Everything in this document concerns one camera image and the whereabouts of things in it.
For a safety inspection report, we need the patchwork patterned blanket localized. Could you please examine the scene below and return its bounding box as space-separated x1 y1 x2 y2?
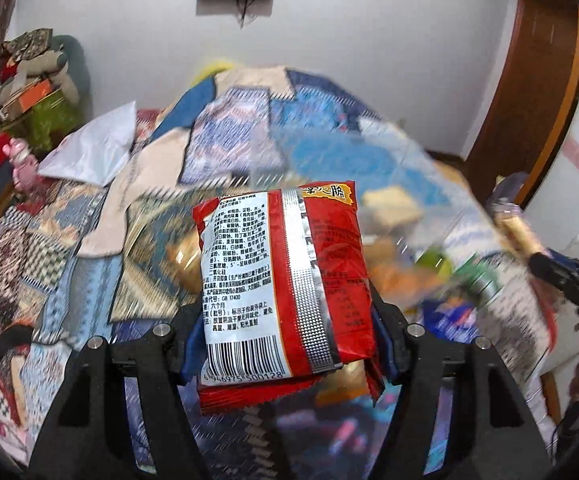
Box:
0 65 555 480

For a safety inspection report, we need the pink plush toy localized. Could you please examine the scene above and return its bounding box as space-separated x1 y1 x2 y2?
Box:
2 137 38 191

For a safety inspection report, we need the patterned cloth bag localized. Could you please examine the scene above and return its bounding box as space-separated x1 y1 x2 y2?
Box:
2 29 53 58

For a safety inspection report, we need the red snack packet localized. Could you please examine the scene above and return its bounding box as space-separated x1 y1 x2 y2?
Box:
192 180 385 413

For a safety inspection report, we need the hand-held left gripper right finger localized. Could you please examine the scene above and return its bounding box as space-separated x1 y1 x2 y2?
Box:
369 285 555 480

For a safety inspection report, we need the clear plastic container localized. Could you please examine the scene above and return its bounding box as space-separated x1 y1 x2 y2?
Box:
252 125 540 361

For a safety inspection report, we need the wooden door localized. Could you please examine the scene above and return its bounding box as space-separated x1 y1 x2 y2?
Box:
462 0 579 211

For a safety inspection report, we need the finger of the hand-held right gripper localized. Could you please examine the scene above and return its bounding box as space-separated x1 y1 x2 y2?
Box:
528 249 579 331

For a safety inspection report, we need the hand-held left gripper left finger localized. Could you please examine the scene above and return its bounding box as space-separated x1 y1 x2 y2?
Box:
27 300 205 480

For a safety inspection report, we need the red patterned cloth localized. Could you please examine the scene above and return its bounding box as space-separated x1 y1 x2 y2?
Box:
137 107 170 136

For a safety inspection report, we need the tan snack packet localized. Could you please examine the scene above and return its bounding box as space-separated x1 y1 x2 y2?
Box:
487 195 550 263

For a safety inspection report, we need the green snack packet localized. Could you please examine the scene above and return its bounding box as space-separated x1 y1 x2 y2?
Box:
417 247 453 278

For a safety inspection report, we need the orange box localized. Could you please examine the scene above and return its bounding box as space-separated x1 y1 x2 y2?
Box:
2 80 55 113

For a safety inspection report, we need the green box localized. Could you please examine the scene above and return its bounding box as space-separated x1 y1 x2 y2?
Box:
24 92 83 153

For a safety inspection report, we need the white pillow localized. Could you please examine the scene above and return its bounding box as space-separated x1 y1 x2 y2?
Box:
37 100 138 186

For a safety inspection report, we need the yellow plastic item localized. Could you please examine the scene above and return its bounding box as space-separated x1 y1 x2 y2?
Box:
192 57 235 86

